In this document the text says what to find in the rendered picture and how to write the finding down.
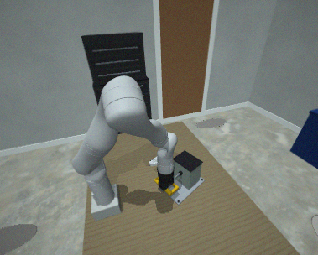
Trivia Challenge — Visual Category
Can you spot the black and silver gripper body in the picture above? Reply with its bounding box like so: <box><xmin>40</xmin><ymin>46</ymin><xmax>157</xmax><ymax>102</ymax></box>
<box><xmin>149</xmin><ymin>157</ymin><xmax>174</xmax><ymax>190</ymax></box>

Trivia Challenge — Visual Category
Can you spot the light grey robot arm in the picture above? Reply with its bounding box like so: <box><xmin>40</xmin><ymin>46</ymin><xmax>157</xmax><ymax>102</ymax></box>
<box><xmin>72</xmin><ymin>76</ymin><xmax>178</xmax><ymax>206</ymax></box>

